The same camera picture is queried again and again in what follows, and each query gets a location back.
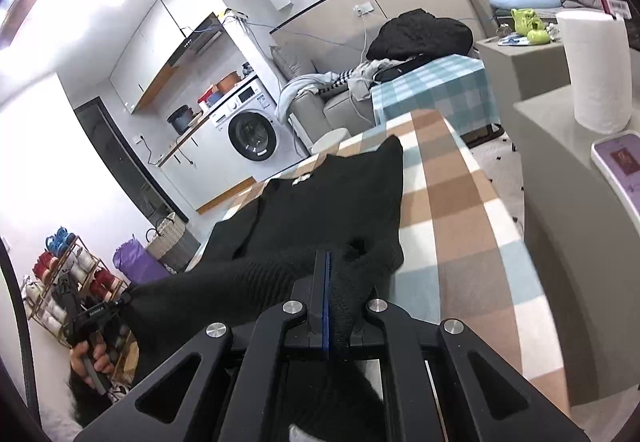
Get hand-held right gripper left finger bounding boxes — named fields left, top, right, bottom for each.
left=75, top=249, right=332, bottom=442

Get black puffy jacket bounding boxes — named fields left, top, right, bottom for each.
left=366, top=9, right=475, bottom=61

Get grey sofa cushion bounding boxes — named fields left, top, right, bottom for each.
left=270, top=44, right=319, bottom=83

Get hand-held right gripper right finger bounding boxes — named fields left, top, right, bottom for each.
left=330, top=298, right=589, bottom=442

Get person's left forearm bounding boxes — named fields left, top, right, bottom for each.
left=66, top=369, right=128, bottom=427

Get brown blue checkered tablecloth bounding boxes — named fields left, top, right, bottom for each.
left=185, top=109, right=574, bottom=442

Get shoe rack with shoes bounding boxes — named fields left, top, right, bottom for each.
left=22, top=226, right=139, bottom=388

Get grey side cabinet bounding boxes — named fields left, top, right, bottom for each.
left=512, top=82, right=640, bottom=409

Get light blue pillow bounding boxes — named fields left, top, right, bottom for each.
left=489, top=0, right=562, bottom=13

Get white wall cabinets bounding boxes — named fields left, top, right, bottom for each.
left=109, top=0, right=211, bottom=115

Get green ceramic figurine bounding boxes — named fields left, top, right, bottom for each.
left=511, top=8, right=539, bottom=35

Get person's left hand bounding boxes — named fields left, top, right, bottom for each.
left=69, top=341, right=117, bottom=377

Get light grey blanket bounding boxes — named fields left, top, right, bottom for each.
left=277, top=74, right=327, bottom=123

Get dark cooking pot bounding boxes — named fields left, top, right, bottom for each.
left=166, top=105, right=194, bottom=135

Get white purple box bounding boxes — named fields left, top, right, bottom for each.
left=591, top=132, right=640, bottom=223

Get white round stool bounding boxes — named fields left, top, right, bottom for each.
left=311, top=128, right=351, bottom=155

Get white paper towel roll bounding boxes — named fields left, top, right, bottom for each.
left=556, top=9, right=634, bottom=135

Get grey sofa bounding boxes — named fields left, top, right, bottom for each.
left=270, top=44, right=382, bottom=149

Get wooden kitchen counter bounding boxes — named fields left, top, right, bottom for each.
left=155, top=106, right=222, bottom=169

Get purple plastic bag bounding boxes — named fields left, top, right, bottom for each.
left=112, top=234, right=169, bottom=285

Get dark door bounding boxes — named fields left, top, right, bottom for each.
left=74, top=102, right=189, bottom=227

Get woven laundry basket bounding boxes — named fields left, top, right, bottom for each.
left=145, top=213, right=199, bottom=273

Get white shirt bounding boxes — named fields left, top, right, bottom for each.
left=347, top=62, right=386, bottom=100

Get black flat bag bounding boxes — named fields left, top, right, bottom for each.
left=375, top=54, right=427, bottom=83

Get white washing machine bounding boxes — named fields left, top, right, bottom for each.
left=209, top=74, right=301, bottom=163

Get black knitted sweater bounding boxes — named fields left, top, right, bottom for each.
left=120, top=136, right=406, bottom=442

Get teal checkered tablecloth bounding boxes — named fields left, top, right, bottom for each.
left=371, top=54, right=501, bottom=129

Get range hood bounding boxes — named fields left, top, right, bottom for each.
left=167, top=14, right=224, bottom=67

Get houndstooth pillow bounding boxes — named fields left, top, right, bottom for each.
left=320, top=70, right=352, bottom=93

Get grey nightstand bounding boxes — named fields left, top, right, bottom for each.
left=475, top=29, right=574, bottom=119

